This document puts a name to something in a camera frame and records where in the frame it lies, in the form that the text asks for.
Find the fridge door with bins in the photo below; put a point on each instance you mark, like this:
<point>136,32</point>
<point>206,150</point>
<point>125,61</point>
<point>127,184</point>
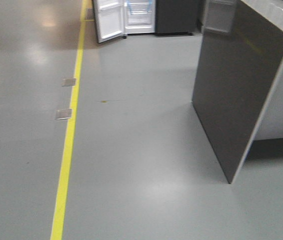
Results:
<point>109,19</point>

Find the dark grey fridge unit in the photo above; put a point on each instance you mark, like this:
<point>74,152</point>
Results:
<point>176,16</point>

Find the steel floor socket plate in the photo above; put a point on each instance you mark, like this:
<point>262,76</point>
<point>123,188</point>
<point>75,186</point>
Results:
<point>63,114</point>
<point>69,82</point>

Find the steel floor socket plate far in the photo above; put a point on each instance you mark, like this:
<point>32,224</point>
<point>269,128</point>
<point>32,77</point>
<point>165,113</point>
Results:
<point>69,82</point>

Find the grey kitchen island counter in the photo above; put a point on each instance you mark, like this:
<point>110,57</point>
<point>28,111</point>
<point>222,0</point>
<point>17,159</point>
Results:
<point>238,89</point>

